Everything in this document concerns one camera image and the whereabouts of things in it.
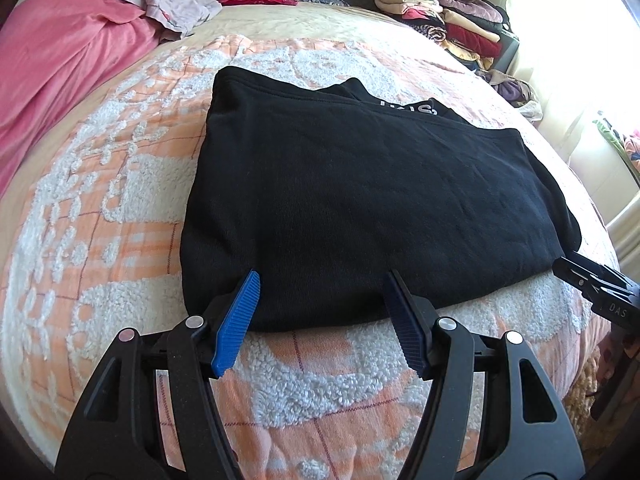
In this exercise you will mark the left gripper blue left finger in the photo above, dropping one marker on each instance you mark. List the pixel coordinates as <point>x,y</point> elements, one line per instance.
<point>233,323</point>

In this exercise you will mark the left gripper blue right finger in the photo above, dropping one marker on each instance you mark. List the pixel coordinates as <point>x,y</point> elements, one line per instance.
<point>413,318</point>

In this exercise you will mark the black IKISS sweatshirt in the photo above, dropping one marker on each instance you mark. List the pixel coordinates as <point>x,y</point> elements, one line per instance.
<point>322,192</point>

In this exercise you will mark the floral basket of clothes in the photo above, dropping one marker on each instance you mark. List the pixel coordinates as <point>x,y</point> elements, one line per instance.
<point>518,93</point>

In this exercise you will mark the stack of folded clothes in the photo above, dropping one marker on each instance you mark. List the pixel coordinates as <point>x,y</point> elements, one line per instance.
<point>469,30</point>

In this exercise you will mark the white curtain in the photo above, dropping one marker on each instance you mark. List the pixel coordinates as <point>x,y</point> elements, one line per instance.
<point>582,59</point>

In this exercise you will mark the dark bedside cabinet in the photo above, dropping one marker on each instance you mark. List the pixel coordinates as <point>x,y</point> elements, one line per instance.
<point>509,45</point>

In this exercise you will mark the pink blanket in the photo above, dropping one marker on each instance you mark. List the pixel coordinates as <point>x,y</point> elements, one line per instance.
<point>53,54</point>

